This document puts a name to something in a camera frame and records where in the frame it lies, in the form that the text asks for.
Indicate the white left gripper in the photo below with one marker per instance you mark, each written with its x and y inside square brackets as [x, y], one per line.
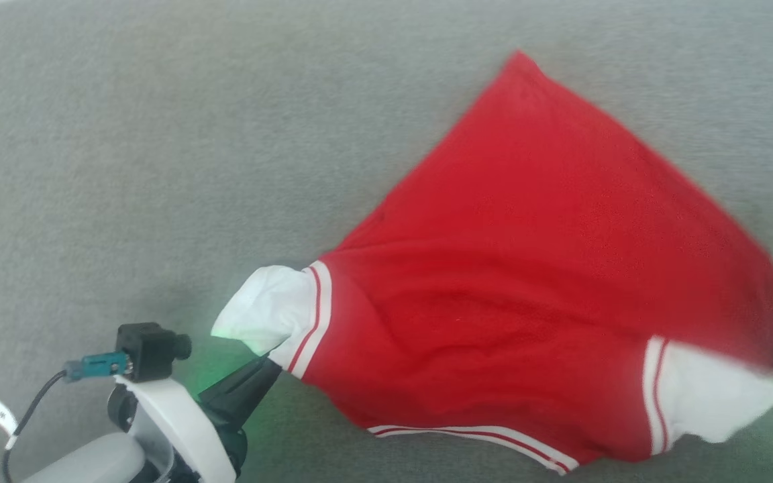
[188, 429]

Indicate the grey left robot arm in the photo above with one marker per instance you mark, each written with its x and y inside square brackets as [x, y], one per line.
[91, 463]

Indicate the teal left camera connector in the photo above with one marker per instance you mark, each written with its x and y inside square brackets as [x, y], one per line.
[98, 366]

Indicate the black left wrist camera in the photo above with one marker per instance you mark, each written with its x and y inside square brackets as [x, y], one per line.
[151, 350]

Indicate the grey fabric sofa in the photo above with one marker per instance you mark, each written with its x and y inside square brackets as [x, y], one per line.
[158, 168]

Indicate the red shirt with white trim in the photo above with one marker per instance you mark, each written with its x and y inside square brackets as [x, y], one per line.
[527, 282]

